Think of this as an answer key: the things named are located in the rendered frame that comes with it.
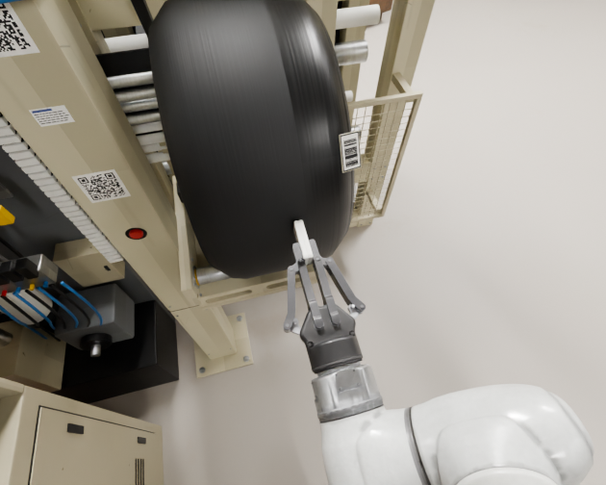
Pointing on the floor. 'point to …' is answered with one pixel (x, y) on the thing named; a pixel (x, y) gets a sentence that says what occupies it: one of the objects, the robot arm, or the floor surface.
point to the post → (97, 154)
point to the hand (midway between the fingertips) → (303, 242)
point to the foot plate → (227, 355)
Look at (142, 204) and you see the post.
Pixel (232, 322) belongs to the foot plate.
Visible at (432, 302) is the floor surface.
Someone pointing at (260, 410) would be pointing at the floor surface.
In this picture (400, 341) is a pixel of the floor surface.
